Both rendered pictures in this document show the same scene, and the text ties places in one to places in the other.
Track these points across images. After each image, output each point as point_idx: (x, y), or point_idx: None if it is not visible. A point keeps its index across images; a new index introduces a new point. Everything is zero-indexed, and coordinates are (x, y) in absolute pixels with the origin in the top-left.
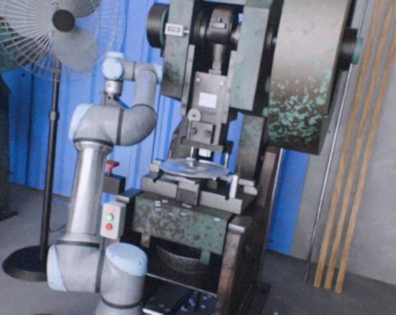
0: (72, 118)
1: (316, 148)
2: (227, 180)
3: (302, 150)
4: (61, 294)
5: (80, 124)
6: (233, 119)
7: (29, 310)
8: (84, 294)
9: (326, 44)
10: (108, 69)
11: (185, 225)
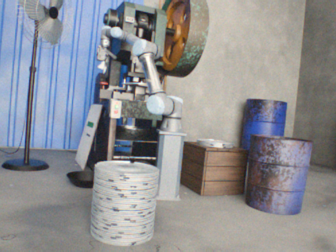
0: (143, 43)
1: (192, 70)
2: (147, 92)
3: (184, 72)
4: (59, 172)
5: (146, 46)
6: None
7: (56, 177)
8: (69, 170)
9: (205, 27)
10: (116, 32)
11: (144, 109)
